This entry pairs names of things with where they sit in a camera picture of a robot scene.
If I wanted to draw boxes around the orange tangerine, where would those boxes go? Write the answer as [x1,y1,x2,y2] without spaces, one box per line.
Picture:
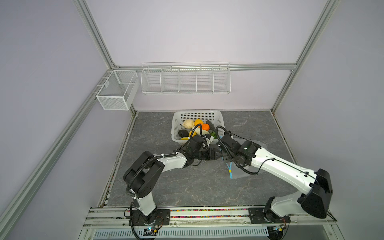
[202,124,210,132]

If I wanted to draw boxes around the aluminium frame profiles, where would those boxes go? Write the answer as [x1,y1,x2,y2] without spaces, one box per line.
[0,0,343,239]

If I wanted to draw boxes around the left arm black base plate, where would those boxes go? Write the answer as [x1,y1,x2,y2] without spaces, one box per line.
[132,209,171,226]

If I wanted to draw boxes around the white wire wall shelf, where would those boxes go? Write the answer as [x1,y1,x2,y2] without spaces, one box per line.
[141,62,232,95]

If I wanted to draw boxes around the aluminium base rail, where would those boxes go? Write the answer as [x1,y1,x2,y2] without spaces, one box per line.
[83,206,337,229]

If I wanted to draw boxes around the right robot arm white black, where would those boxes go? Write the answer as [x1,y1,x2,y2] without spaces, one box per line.
[219,135,333,223]

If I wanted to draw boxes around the dark round avocado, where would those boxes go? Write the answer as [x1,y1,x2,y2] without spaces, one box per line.
[178,130,190,139]

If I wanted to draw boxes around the white mesh wall box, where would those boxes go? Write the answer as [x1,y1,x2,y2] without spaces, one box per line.
[96,70,140,111]

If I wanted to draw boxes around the yellow peach with red spot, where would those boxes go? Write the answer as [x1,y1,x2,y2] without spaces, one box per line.
[194,119,204,126]

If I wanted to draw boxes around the white vent grille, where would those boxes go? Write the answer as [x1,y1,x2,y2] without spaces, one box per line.
[93,226,269,240]

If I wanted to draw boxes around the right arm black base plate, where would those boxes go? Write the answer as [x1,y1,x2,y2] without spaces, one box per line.
[248,207,291,224]

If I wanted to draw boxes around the small yellow lemon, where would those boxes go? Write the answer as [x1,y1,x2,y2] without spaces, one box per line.
[189,132,197,138]

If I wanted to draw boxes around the white perforated plastic basket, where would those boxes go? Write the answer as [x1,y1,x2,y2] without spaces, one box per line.
[171,110,225,146]

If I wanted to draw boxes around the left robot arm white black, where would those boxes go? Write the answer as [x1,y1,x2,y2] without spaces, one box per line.
[123,136,222,225]

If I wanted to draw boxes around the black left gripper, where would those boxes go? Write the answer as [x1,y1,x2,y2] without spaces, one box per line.
[193,148,222,161]

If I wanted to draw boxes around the beige round potato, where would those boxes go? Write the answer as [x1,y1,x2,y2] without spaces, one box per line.
[182,119,195,129]

